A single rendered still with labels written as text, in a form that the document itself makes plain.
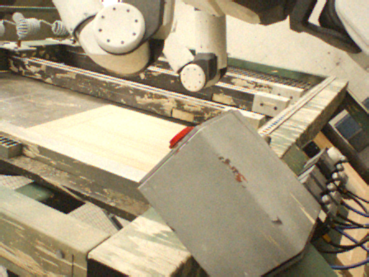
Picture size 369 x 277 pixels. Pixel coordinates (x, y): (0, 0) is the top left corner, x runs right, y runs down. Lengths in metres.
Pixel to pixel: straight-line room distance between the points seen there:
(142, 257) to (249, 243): 0.19
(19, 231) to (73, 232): 0.10
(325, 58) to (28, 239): 5.90
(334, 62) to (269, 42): 0.99
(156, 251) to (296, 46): 5.88
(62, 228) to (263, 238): 0.32
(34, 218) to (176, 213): 0.27
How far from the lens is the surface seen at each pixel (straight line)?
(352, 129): 5.32
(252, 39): 6.47
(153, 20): 0.64
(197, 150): 0.44
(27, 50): 1.80
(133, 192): 0.83
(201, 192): 0.46
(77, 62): 2.02
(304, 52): 6.36
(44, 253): 0.67
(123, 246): 0.61
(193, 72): 1.18
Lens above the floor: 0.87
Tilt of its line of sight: 7 degrees up
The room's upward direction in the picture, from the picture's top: 40 degrees counter-clockwise
